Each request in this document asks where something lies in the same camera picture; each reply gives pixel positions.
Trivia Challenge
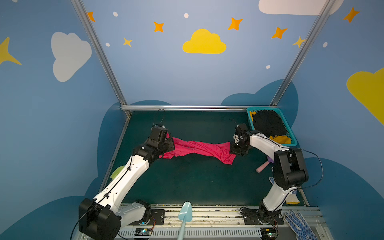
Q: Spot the magenta pink t-shirt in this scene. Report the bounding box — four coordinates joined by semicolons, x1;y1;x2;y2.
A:
160;137;236;165

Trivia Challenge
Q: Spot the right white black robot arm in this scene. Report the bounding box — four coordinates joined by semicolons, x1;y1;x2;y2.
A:
230;124;309;224

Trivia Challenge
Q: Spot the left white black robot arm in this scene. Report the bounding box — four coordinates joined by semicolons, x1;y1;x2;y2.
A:
77;124;175;240

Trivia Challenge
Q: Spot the black t-shirt in basket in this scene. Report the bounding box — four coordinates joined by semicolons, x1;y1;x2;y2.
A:
251;109;289;138

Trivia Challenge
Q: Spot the yellow t-shirt in basket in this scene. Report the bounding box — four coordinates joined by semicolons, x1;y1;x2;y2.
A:
249;111;292;145

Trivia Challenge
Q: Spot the teal plastic basket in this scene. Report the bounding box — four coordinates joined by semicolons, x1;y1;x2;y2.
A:
247;108;298;147

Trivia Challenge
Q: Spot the blue dotted glove on table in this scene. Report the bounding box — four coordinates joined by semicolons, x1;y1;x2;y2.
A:
267;177;300;207

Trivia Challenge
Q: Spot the light blue toy shovel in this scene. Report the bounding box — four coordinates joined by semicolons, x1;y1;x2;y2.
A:
177;202;193;240

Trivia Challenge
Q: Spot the right green circuit board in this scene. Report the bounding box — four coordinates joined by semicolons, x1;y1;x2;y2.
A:
261;228;278;240

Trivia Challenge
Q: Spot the green circuit board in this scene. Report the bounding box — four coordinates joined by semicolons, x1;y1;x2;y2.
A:
135;229;152;237
261;228;278;240

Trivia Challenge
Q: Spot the left green circuit board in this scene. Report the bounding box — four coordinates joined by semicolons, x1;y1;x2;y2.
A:
135;229;152;237

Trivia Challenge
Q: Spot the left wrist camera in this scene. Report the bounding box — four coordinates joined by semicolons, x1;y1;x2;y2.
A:
155;123;166;129

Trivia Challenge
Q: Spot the aluminium frame back bar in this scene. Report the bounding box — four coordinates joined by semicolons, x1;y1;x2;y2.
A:
121;105;276;112

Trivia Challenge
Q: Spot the green toy spatula wooden handle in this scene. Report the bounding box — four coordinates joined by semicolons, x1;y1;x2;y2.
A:
110;166;125;180

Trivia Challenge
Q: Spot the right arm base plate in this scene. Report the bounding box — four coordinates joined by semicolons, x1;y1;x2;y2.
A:
240;208;284;225

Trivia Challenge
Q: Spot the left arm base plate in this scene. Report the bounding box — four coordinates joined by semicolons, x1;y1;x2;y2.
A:
131;209;166;226

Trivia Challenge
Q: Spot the blue dotted glove on rail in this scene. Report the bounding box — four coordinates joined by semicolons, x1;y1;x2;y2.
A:
284;210;318;240

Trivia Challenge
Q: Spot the aluminium frame left post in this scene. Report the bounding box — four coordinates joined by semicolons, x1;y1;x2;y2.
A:
71;0;127;107

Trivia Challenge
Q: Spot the aluminium frame post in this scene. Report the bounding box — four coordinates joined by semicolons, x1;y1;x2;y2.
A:
71;0;127;107
270;0;336;107

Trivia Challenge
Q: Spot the aluminium frame right post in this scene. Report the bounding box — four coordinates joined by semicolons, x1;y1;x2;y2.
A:
270;0;336;107

